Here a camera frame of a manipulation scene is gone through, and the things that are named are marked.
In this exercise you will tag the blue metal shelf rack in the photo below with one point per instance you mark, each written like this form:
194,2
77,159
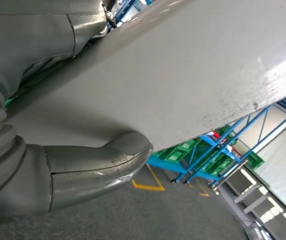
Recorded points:
163,164
123,11

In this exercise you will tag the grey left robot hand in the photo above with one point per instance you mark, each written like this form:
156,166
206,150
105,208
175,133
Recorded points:
32,33

